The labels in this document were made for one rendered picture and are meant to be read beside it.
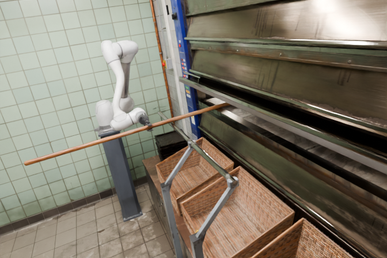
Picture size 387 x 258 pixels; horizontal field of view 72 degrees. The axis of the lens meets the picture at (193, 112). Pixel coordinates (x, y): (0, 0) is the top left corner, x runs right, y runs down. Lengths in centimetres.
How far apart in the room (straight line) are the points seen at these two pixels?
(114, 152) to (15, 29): 145
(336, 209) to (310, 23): 79
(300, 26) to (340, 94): 31
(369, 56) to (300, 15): 33
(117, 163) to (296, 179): 175
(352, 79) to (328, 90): 10
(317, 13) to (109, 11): 226
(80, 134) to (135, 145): 62
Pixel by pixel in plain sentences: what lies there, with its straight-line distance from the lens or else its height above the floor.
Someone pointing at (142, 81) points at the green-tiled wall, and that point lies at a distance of 310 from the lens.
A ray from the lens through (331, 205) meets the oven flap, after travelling 139.
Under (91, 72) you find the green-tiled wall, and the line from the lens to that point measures 302.
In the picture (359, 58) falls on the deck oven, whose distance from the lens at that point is 106.
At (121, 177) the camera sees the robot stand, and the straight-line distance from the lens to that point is 280.
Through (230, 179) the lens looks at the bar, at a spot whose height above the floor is 117.
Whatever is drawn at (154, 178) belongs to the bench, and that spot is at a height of 58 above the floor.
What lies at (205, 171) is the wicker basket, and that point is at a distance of 240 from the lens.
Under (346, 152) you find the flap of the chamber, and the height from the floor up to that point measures 140.
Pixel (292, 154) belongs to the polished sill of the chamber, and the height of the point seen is 116.
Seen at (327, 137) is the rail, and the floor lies 143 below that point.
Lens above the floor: 187
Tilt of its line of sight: 20 degrees down
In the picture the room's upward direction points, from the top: 9 degrees counter-clockwise
